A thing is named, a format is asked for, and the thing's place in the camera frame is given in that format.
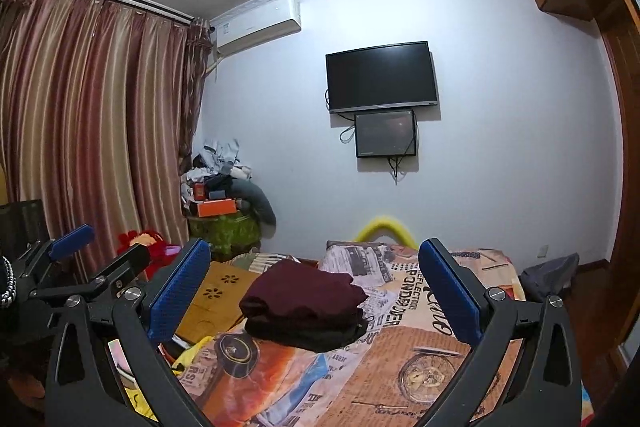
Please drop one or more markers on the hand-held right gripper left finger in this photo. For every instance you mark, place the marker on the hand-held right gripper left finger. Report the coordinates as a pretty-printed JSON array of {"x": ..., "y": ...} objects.
[{"x": 180, "y": 292}]

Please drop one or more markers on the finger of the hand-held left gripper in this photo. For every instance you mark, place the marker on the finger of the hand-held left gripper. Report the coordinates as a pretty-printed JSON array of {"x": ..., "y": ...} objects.
[
  {"x": 72, "y": 241},
  {"x": 127, "y": 264}
]

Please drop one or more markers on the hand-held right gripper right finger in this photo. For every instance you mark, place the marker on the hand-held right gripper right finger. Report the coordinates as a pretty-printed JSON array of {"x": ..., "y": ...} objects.
[{"x": 450, "y": 292}]

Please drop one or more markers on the maroon sweater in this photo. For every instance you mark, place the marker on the maroon sweater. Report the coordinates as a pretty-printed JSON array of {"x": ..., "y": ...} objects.
[{"x": 300, "y": 292}]

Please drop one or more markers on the red plush toy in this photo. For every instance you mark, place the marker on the red plush toy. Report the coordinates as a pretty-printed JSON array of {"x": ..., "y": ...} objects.
[{"x": 150, "y": 242}]

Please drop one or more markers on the wooden lap desk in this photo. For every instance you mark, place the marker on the wooden lap desk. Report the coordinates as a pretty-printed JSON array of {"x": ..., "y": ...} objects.
[{"x": 220, "y": 297}]

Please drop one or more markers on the black mesh chair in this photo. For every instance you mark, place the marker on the black mesh chair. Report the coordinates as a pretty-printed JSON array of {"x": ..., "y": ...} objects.
[{"x": 22, "y": 219}]

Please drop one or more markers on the yellow cloth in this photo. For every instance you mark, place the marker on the yellow cloth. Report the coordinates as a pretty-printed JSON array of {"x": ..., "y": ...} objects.
[{"x": 190, "y": 354}]

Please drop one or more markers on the green patterned storage stool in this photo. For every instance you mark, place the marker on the green patterned storage stool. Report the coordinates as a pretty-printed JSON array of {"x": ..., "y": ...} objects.
[{"x": 225, "y": 237}]

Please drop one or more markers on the printed blanket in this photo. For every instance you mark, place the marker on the printed blanket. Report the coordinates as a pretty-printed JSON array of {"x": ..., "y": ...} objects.
[{"x": 390, "y": 357}]

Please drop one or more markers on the orange box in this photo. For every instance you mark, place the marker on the orange box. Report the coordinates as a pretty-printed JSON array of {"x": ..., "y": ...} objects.
[{"x": 217, "y": 208}]

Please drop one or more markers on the yellow curved foam tube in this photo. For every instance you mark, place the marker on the yellow curved foam tube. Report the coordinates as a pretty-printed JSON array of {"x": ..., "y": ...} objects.
[{"x": 382, "y": 223}]

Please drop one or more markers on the grey backpack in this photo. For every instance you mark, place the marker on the grey backpack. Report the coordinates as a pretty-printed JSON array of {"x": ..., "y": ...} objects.
[{"x": 550, "y": 274}]

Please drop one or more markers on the grey curved cushion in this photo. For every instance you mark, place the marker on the grey curved cushion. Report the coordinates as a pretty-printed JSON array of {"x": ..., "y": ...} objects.
[{"x": 260, "y": 202}]

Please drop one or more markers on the pile of clutter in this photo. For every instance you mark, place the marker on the pile of clutter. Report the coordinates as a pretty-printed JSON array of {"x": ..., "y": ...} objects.
[{"x": 215, "y": 162}]

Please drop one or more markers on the folded black garment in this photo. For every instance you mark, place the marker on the folded black garment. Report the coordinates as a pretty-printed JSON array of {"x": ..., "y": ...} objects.
[{"x": 310, "y": 334}]

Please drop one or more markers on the striped brown curtain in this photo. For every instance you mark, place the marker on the striped brown curtain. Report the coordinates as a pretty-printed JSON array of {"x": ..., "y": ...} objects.
[{"x": 100, "y": 107}]

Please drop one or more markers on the white air conditioner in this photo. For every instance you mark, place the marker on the white air conditioner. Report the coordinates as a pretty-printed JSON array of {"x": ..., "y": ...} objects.
[{"x": 255, "y": 32}]

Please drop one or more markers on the white wall socket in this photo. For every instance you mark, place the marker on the white wall socket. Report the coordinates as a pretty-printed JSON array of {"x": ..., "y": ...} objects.
[{"x": 543, "y": 251}]

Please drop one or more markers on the small black wall monitor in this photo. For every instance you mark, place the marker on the small black wall monitor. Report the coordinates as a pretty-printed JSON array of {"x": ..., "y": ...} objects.
[{"x": 385, "y": 134}]

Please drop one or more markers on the black wall television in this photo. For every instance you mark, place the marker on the black wall television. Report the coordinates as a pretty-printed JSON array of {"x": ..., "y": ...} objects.
[{"x": 382, "y": 74}]

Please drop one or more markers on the wooden door frame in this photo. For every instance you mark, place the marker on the wooden door frame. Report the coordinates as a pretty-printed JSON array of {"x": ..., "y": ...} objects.
[{"x": 625, "y": 107}]

